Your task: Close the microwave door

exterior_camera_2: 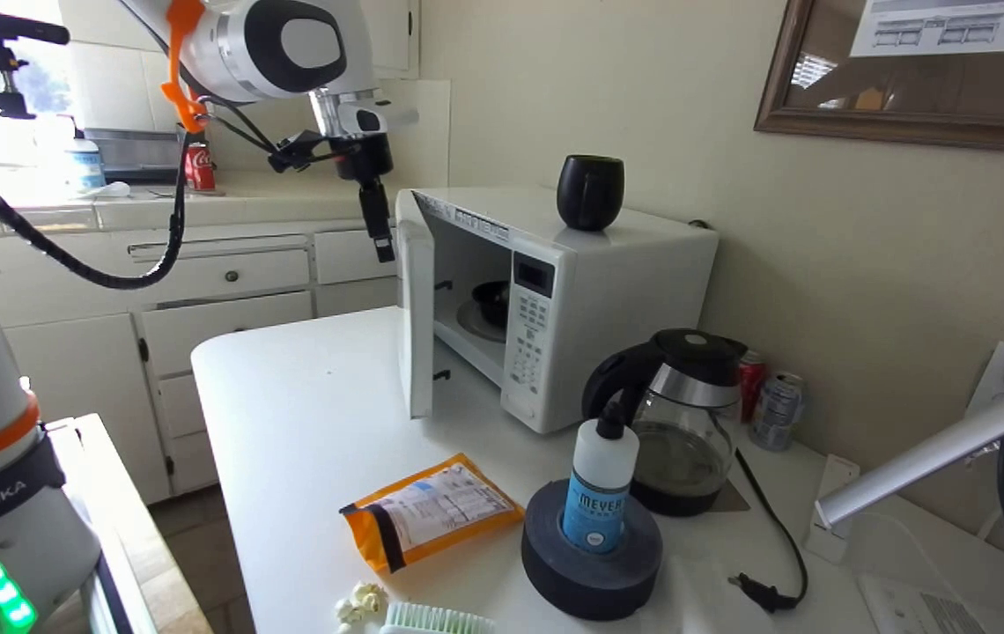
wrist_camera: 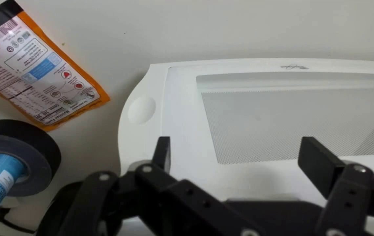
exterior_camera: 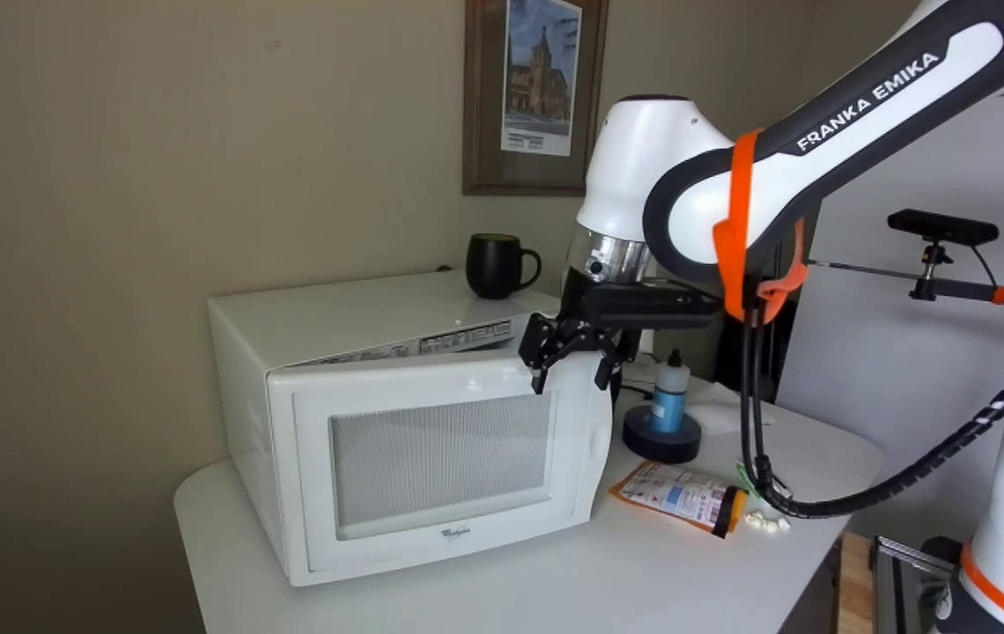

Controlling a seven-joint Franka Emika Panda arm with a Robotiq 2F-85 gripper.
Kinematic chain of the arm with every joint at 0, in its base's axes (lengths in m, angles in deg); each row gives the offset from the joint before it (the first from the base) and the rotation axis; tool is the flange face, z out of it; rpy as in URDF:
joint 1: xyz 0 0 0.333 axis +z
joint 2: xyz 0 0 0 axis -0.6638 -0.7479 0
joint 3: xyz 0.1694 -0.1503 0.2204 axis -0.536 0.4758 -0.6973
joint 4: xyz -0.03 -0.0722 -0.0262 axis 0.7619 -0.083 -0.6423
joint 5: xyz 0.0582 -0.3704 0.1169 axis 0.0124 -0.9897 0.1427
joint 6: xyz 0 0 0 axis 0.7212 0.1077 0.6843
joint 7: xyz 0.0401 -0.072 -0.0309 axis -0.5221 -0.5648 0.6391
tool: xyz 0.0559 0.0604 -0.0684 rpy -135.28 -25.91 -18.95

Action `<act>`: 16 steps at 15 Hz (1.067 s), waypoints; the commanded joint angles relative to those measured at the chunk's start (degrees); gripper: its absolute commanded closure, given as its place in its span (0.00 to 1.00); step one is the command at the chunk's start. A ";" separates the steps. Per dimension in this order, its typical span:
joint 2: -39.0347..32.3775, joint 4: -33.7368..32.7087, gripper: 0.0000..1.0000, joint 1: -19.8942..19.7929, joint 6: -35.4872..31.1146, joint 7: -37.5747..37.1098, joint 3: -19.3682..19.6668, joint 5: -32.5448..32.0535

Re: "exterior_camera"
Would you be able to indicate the black camera boom mount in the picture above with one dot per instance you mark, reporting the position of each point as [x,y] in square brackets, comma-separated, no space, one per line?
[970,287]

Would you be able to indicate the small white pieces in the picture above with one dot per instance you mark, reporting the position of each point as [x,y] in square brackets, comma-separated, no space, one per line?
[770,521]

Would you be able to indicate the framed wall picture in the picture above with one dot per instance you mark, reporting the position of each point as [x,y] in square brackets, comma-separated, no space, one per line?
[485,116]

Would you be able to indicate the white bottle blue label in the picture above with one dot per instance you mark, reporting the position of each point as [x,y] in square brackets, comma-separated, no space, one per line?
[671,399]

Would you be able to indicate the black ceramic mug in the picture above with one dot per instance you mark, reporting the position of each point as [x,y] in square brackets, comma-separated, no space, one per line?
[494,264]

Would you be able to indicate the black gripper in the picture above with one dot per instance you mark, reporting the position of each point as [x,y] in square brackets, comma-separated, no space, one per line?
[576,293]

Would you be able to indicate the white microwave body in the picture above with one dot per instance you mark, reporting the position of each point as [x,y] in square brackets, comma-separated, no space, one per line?
[325,321]

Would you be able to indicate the black stereo camera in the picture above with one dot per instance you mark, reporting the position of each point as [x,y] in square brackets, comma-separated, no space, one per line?
[942,226]

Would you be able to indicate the white microwave door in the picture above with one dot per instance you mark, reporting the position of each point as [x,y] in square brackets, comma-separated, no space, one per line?
[441,471]

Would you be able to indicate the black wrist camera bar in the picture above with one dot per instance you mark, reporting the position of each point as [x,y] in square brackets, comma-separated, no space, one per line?
[655,308]

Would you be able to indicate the white Franka Panda arm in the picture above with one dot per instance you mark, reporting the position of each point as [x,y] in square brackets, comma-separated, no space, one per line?
[877,107]

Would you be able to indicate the orange snack pouch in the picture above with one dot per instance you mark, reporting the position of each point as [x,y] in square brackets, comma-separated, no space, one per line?
[677,494]

